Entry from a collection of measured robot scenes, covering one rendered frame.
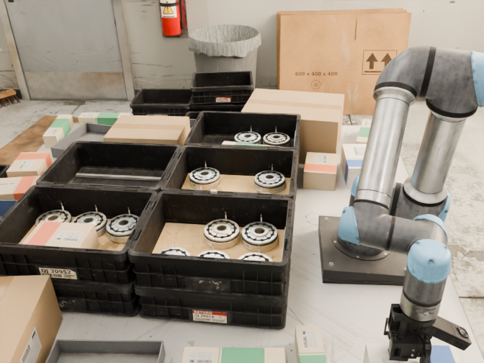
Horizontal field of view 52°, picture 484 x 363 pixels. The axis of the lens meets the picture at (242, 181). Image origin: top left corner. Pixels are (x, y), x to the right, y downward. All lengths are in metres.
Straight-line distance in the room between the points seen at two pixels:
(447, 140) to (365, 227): 0.35
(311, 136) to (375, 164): 0.93
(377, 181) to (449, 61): 0.31
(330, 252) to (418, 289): 0.56
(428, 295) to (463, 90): 0.46
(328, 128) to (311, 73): 2.28
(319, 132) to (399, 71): 0.86
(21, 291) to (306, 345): 0.71
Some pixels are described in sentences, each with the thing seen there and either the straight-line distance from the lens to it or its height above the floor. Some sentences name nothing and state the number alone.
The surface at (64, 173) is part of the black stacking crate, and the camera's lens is 1.80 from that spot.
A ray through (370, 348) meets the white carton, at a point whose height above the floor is 0.79.
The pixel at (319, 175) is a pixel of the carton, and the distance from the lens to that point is 1.88.
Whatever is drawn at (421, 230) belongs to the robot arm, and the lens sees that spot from 1.08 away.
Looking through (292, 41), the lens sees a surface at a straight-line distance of 4.23.
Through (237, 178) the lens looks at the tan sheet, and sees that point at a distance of 1.72.
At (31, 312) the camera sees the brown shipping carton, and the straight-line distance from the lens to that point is 1.30.
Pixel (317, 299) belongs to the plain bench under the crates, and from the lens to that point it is 1.45.
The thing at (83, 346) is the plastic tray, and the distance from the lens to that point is 1.37.
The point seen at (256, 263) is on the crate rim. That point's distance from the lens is 1.20.
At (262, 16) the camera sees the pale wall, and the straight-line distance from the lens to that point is 4.36.
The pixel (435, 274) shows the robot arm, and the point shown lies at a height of 1.09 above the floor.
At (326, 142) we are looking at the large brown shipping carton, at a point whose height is 0.81.
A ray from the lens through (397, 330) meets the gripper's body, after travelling 1.13.
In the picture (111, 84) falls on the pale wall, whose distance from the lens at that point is 4.76.
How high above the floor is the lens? 1.71
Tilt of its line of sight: 31 degrees down
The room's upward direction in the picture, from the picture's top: 2 degrees counter-clockwise
